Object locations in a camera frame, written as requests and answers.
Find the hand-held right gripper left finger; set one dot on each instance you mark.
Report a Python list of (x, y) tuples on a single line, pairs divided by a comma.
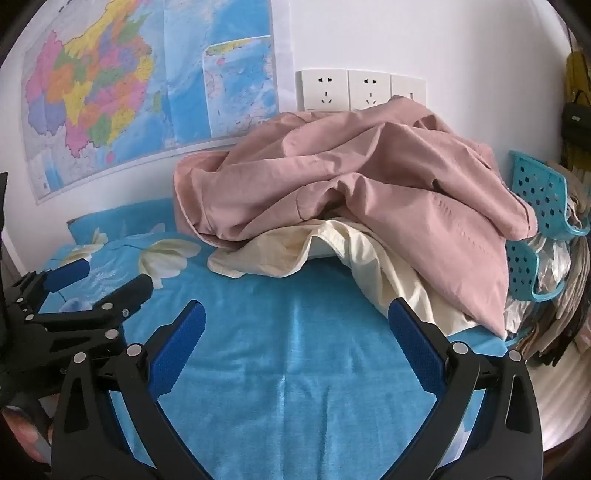
[(178, 355)]

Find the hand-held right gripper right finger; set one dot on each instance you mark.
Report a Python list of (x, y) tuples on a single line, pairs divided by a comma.
[(418, 350)]

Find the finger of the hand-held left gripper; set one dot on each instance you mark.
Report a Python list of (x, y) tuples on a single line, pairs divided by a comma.
[(124, 295), (67, 274)]

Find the pink garment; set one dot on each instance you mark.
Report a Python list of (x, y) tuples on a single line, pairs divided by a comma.
[(369, 184)]

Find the person's left hand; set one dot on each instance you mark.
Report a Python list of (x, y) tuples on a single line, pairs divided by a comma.
[(25, 431)]

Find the cream garment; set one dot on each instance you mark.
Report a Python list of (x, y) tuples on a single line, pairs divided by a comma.
[(378, 267)]

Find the blue floral bed sheet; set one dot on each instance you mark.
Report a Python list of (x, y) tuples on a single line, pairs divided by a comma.
[(286, 346)]

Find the blue perforated plastic basket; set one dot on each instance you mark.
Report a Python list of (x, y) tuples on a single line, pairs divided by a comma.
[(521, 267), (538, 189)]

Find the white ribbed cover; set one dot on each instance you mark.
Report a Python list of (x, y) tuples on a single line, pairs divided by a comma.
[(563, 397)]

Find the beige fabric bundle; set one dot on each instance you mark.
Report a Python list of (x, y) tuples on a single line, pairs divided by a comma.
[(570, 300)]

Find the clear plastic bag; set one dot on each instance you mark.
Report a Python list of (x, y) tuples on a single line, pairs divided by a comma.
[(551, 261)]

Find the small black device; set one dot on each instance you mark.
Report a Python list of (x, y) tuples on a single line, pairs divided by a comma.
[(576, 119)]

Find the yellow hanging item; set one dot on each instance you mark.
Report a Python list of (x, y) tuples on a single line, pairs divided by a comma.
[(577, 78)]

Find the colourful wall map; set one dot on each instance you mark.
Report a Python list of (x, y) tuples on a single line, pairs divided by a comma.
[(92, 83)]

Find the white wall plate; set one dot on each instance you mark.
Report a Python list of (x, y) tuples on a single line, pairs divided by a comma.
[(408, 85)]

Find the white wall socket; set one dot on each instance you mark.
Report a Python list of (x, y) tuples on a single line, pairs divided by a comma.
[(369, 88), (323, 90)]

